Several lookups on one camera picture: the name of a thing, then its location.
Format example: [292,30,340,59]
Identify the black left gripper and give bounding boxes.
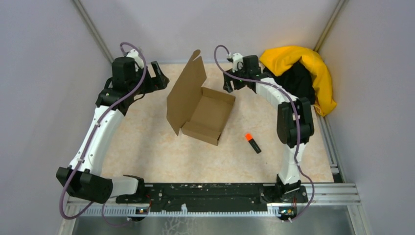
[128,60,168,95]

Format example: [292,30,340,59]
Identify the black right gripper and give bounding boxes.
[223,64,249,94]

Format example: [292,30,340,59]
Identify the brown cardboard box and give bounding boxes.
[166,49,236,146]

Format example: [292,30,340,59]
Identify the orange black marker pen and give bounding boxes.
[245,133,261,154]

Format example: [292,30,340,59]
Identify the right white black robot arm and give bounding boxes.
[223,53,314,202]

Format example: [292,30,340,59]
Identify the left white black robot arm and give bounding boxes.
[56,56,169,204]

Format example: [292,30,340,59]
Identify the yellow cloth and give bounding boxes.
[259,46,337,117]

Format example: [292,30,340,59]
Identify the black cloth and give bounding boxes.
[263,61,316,105]

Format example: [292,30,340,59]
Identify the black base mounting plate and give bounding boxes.
[115,183,308,212]

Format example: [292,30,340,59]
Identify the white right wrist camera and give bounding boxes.
[227,53,243,72]

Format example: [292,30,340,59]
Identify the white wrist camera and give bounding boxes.
[227,53,243,72]
[126,49,144,71]

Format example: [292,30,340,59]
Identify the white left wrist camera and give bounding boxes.
[126,49,144,71]

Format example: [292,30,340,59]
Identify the aluminium frame rail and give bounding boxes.
[64,183,369,235]

